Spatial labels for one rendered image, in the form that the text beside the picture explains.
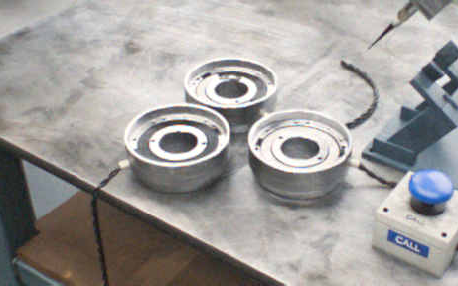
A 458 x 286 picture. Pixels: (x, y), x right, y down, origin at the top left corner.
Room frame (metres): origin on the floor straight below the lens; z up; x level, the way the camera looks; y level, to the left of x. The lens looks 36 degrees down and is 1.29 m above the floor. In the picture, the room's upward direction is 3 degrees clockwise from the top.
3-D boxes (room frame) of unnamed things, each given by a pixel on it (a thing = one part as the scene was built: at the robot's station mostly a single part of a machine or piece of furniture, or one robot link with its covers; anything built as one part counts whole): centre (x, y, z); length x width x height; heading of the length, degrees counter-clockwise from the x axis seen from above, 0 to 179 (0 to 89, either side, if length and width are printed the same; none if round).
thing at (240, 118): (0.69, 0.08, 0.82); 0.10 x 0.10 x 0.04
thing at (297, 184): (0.59, 0.00, 0.82); 0.10 x 0.10 x 0.04
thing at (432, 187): (0.50, -0.12, 0.85); 0.04 x 0.04 x 0.05
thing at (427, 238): (0.49, -0.12, 0.82); 0.08 x 0.07 x 0.05; 59
